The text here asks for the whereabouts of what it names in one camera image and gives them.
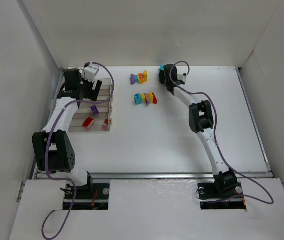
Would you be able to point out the teal lego block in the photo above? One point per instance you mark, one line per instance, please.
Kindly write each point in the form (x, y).
(138, 99)
(161, 71)

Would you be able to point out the aluminium rail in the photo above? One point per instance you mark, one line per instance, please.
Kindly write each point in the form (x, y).
(121, 176)

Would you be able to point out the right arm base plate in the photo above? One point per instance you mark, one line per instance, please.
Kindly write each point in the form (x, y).
(211, 199)

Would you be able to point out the purple square lego block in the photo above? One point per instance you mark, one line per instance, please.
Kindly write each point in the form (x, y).
(94, 110)

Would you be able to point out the clear compartment organizer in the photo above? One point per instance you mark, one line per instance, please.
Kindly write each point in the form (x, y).
(94, 117)

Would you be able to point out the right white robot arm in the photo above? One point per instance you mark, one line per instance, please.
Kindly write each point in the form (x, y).
(201, 122)

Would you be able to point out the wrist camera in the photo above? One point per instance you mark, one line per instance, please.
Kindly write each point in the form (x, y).
(181, 79)
(89, 72)

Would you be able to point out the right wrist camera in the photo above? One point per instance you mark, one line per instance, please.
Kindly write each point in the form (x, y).
(181, 79)

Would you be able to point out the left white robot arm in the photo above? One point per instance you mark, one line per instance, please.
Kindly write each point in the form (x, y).
(52, 148)

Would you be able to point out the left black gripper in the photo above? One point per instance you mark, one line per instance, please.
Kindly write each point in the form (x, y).
(90, 89)

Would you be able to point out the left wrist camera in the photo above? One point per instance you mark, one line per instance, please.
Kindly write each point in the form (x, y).
(89, 72)

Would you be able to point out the yellow flower lego block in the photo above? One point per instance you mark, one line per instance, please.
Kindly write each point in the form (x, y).
(142, 77)

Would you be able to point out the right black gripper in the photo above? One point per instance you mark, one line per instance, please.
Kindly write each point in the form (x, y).
(162, 76)

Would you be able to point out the red round lego block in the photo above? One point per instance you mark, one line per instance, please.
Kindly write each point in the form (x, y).
(88, 123)

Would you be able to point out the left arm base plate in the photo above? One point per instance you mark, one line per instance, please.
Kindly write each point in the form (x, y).
(90, 197)

